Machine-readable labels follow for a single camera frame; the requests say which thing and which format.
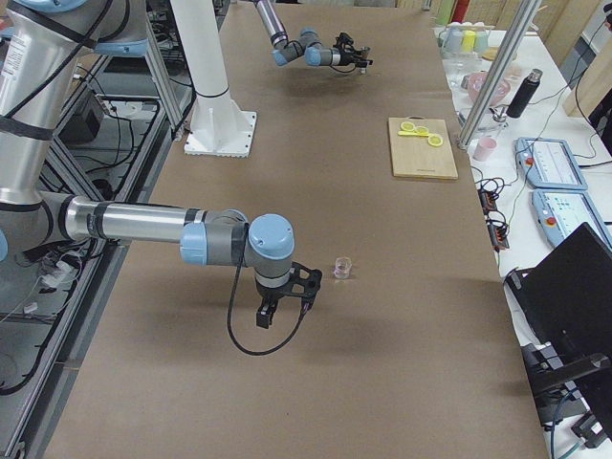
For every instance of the yellow lemon slice near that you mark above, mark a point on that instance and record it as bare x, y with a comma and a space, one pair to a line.
435, 140

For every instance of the black laptop monitor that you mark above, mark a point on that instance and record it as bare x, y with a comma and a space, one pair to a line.
566, 298

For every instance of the steel measuring jigger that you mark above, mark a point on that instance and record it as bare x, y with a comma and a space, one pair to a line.
365, 60

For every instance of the far teach pendant tablet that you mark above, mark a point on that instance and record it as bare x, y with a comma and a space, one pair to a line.
548, 163

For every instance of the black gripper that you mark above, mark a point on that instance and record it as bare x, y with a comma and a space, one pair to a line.
271, 295
345, 56

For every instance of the wooden cutting board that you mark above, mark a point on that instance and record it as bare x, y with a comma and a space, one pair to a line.
413, 157

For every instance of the near teach pendant tablet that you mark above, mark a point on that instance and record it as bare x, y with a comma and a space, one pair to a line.
560, 211

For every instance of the aluminium frame post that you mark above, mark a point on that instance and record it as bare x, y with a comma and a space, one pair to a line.
510, 43

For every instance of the grey blue cup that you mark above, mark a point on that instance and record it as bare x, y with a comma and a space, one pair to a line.
453, 41

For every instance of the pink plastic cup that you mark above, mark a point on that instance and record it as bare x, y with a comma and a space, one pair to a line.
484, 148

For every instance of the yellow cup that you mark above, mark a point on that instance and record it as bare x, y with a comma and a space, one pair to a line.
468, 41

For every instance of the pale green cup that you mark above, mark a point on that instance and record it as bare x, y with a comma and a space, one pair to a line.
481, 41

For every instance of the black water bottle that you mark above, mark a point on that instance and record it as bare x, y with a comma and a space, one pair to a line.
524, 94

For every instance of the teach pendant tablet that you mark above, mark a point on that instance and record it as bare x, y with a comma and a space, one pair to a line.
548, 163
560, 211

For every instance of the clear glass shaker cup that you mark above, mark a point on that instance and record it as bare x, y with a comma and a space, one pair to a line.
342, 268

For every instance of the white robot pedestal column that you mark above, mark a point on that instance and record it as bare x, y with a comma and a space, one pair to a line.
218, 126

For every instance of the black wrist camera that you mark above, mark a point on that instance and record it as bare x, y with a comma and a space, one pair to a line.
344, 40
303, 283

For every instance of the orange black power strip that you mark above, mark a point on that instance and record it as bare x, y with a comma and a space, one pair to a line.
495, 221

